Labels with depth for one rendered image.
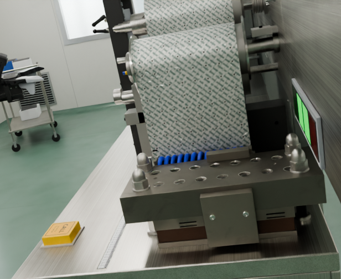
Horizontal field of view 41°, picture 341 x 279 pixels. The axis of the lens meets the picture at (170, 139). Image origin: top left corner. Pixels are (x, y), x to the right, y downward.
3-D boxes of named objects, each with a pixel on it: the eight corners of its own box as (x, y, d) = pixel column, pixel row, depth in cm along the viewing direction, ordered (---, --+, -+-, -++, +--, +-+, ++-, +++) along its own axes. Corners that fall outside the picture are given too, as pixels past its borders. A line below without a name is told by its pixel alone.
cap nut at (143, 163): (139, 169, 105) (134, 151, 103) (154, 167, 104) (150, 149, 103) (135, 175, 101) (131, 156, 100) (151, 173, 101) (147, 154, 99)
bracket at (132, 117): (144, 191, 126) (120, 83, 117) (167, 188, 124) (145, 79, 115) (141, 199, 121) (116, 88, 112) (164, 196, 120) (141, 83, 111)
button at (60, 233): (55, 231, 112) (52, 222, 111) (81, 228, 110) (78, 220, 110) (44, 246, 105) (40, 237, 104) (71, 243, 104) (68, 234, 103)
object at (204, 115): (154, 163, 110) (139, 89, 104) (251, 150, 105) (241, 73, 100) (154, 164, 109) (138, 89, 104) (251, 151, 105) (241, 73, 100)
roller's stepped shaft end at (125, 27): (115, 34, 133) (113, 23, 132) (135, 30, 132) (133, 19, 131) (113, 35, 130) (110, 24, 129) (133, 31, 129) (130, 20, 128)
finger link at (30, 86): (47, 92, 148) (25, 92, 152) (42, 75, 146) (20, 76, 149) (42, 96, 146) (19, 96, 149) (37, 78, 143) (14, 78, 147)
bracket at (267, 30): (251, 35, 105) (249, 26, 105) (276, 30, 104) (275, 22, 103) (252, 37, 100) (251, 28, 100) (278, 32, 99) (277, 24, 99)
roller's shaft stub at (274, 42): (248, 56, 106) (246, 37, 105) (278, 51, 105) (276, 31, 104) (249, 58, 102) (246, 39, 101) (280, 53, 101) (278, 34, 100)
